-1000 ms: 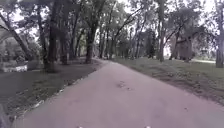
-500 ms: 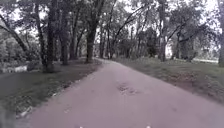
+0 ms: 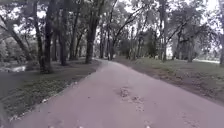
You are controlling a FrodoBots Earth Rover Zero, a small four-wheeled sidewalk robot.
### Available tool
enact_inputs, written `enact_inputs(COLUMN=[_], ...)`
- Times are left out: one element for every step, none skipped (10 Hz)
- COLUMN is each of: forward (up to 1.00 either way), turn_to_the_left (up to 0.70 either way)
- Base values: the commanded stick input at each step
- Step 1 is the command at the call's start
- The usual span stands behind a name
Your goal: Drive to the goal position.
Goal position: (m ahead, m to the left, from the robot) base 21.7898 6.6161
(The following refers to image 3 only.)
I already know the grey asphalt path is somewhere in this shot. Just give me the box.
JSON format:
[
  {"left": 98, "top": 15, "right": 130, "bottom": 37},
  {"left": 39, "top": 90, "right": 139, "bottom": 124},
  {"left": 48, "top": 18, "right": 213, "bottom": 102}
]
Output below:
[{"left": 5, "top": 58, "right": 224, "bottom": 128}]

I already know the wood of trees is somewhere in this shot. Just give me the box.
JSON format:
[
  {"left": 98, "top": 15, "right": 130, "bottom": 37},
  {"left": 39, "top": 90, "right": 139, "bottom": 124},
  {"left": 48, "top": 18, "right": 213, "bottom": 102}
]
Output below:
[{"left": 0, "top": 0, "right": 224, "bottom": 75}]

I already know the grass verge with bare earth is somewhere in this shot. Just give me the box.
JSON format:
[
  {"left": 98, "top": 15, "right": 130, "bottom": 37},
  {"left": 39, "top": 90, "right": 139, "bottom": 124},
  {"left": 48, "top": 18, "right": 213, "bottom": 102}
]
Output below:
[{"left": 113, "top": 55, "right": 224, "bottom": 107}]

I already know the leaf-strewn grass ground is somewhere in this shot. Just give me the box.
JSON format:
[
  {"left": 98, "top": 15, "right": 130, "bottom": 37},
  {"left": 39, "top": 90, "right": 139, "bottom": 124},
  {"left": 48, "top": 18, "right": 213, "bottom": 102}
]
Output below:
[{"left": 0, "top": 58, "right": 103, "bottom": 123}]

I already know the water pond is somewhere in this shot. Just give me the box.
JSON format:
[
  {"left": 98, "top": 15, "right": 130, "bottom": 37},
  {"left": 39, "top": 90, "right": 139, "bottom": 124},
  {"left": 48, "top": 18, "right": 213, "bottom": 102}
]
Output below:
[{"left": 0, "top": 64, "right": 28, "bottom": 74}]

